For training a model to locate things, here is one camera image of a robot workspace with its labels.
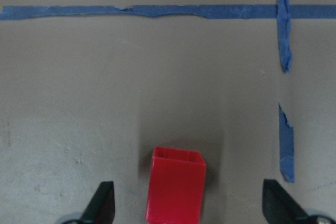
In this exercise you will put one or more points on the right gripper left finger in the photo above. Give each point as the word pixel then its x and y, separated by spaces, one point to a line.
pixel 101 208

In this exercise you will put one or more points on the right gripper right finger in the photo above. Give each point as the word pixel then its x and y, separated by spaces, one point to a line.
pixel 278 206

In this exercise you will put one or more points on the red toy block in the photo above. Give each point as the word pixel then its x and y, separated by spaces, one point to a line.
pixel 176 186

